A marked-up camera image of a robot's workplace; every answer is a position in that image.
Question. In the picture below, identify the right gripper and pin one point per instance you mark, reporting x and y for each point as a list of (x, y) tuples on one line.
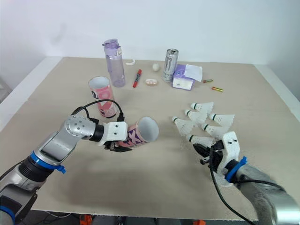
[(216, 154)]

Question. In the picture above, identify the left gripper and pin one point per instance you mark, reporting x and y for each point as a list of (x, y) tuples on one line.
[(109, 145)]

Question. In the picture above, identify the white shuttlecock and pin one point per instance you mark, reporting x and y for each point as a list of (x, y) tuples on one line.
[(195, 115), (204, 107), (185, 125), (201, 140), (222, 119), (214, 129)]

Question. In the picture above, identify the pink purple patterned tube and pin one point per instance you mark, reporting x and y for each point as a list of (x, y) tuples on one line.
[(143, 133)]

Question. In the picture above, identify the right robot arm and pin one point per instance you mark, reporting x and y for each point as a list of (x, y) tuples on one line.
[(264, 197)]

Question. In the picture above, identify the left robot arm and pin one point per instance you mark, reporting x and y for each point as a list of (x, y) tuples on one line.
[(54, 145)]

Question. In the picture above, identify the pink white patterned tube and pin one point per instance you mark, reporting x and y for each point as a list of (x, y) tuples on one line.
[(104, 96)]

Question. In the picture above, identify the red marker pen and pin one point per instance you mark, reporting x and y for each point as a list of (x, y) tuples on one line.
[(137, 78)]

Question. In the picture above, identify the purple tissue pack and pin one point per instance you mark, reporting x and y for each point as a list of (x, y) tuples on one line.
[(184, 79)]

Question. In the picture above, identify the clear purple water bottle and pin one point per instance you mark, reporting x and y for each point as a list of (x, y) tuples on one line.
[(115, 68)]

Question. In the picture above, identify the small white curved piece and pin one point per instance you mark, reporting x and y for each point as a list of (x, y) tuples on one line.
[(130, 62)]

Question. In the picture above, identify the white egg-shaped object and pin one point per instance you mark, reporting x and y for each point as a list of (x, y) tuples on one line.
[(155, 67)]

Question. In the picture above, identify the silver drink can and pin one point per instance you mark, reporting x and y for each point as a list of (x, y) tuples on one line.
[(170, 66)]

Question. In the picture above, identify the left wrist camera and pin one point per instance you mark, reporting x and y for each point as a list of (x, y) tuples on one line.
[(116, 131)]

